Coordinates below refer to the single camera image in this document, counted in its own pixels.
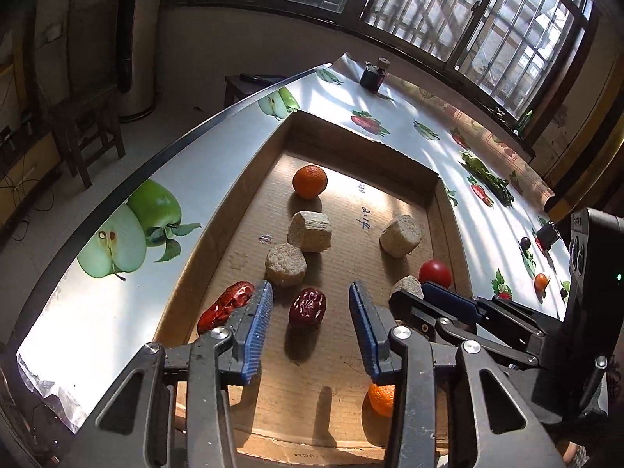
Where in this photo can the red tomato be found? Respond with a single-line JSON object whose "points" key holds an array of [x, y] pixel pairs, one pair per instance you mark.
{"points": [[435, 272]]}

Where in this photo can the small orange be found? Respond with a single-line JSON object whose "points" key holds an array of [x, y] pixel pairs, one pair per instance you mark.
{"points": [[380, 398]]}

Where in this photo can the small black box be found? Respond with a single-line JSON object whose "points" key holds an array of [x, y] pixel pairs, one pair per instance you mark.
{"points": [[548, 235]]}

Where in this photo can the wooden stool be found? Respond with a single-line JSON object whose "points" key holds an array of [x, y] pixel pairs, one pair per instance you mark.
{"points": [[83, 107]]}

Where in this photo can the large orange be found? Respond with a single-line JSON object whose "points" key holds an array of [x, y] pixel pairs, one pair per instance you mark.
{"points": [[310, 181]]}

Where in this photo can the black cylindrical device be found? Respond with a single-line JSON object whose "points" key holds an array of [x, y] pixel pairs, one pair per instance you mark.
{"points": [[374, 77]]}

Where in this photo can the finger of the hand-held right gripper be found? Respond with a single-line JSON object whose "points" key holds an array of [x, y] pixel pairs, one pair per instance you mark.
{"points": [[451, 297], [414, 314]]}

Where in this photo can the brown cardboard box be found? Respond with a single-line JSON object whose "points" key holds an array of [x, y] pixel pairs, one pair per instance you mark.
{"points": [[351, 253]]}

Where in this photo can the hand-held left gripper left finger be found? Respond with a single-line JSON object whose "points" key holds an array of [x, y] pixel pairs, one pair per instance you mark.
{"points": [[256, 331]]}

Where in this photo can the beige sugarcane piece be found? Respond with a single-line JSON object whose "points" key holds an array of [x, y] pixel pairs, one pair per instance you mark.
{"points": [[285, 264], [309, 231], [400, 235], [408, 285]]}

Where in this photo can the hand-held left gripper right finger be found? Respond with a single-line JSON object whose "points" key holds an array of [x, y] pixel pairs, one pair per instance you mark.
{"points": [[363, 331]]}

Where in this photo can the dried red jujube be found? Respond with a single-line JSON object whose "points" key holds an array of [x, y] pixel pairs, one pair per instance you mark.
{"points": [[307, 307], [224, 306]]}

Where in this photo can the white cylindrical appliance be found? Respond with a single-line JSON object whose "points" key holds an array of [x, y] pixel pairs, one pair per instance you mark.
{"points": [[139, 58]]}

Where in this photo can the small dark side table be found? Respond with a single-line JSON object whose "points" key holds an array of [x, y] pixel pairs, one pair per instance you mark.
{"points": [[243, 88]]}

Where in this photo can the green bottle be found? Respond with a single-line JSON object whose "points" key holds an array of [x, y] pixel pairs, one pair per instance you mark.
{"points": [[526, 119]]}

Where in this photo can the green leafy vegetable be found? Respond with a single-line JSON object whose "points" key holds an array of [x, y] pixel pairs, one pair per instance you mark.
{"points": [[487, 175]]}

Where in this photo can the yellow low cabinet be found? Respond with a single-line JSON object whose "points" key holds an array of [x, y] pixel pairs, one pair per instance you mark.
{"points": [[29, 161]]}

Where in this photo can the fruit print tablecloth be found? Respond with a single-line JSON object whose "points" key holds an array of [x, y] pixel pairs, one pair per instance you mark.
{"points": [[97, 302]]}

